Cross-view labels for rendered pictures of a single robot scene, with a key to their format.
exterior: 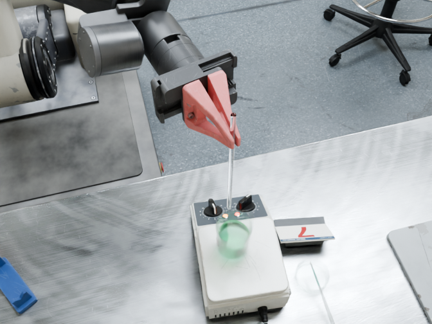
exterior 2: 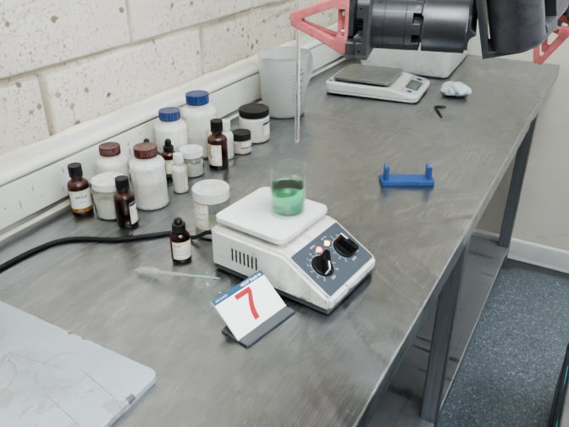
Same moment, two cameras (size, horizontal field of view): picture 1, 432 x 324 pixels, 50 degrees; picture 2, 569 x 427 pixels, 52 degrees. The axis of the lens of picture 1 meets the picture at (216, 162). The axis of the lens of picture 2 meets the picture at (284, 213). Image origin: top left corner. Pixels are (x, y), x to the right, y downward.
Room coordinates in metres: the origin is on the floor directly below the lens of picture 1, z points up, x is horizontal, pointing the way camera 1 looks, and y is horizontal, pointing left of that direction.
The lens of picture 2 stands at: (0.79, -0.55, 1.23)
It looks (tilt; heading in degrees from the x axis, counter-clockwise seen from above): 29 degrees down; 134
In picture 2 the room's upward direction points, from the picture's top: straight up
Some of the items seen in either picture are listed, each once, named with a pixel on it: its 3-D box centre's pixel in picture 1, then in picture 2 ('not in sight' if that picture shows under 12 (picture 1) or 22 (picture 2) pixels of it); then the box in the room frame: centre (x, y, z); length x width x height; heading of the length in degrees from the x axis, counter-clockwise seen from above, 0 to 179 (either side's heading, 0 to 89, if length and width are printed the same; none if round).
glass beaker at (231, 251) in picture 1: (234, 234); (287, 189); (0.29, -0.03, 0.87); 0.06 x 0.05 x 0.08; 128
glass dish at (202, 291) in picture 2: (311, 276); (210, 289); (0.27, -0.16, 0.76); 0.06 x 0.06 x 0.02
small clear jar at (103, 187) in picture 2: not in sight; (111, 196); (-0.04, -0.12, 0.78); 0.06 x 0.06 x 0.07
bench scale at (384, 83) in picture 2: not in sight; (378, 82); (-0.14, 0.79, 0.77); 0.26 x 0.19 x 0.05; 20
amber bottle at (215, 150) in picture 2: not in sight; (217, 143); (-0.06, 0.14, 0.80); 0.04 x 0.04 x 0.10
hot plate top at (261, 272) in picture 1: (241, 258); (272, 213); (0.27, -0.04, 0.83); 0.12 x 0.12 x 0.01; 9
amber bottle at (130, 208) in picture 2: not in sight; (124, 201); (0.01, -0.12, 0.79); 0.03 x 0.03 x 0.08
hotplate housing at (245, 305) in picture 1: (237, 253); (287, 245); (0.29, -0.03, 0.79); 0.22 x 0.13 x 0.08; 9
